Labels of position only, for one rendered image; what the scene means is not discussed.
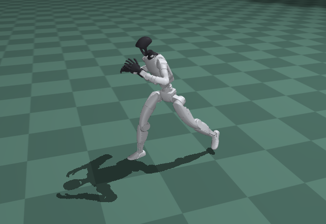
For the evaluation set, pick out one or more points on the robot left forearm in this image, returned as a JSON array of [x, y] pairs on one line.
[[153, 79]]

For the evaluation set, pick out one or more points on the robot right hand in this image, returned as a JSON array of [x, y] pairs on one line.
[[124, 69]]

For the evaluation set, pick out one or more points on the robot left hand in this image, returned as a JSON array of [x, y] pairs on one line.
[[135, 67]]

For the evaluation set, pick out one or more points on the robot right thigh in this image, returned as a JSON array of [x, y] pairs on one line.
[[148, 109]]

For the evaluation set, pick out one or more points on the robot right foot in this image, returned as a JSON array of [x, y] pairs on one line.
[[136, 155]]

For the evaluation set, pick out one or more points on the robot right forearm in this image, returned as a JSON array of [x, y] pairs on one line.
[[143, 67]]

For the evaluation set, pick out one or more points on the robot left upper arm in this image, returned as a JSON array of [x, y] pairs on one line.
[[162, 66]]

